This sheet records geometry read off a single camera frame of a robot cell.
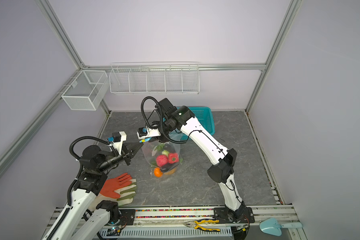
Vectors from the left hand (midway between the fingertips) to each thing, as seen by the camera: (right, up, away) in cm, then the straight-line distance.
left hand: (142, 145), depth 67 cm
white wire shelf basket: (-1, +41, +32) cm, 52 cm away
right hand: (+3, +3, +5) cm, 7 cm away
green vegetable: (+5, -4, +18) cm, 19 cm away
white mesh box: (-45, +32, +30) cm, 63 cm away
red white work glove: (-16, -27, +15) cm, 35 cm away
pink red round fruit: (+7, -10, +14) cm, 18 cm away
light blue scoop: (+60, -39, +3) cm, 72 cm away
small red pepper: (+13, -9, +14) cm, 21 cm away
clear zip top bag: (+1, -7, +13) cm, 15 cm away
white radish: (+8, -7, +20) cm, 23 cm away
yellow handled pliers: (+24, -38, +4) cm, 45 cm away
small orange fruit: (+4, -17, +16) cm, 24 cm away
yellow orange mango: (+12, -17, +16) cm, 26 cm away
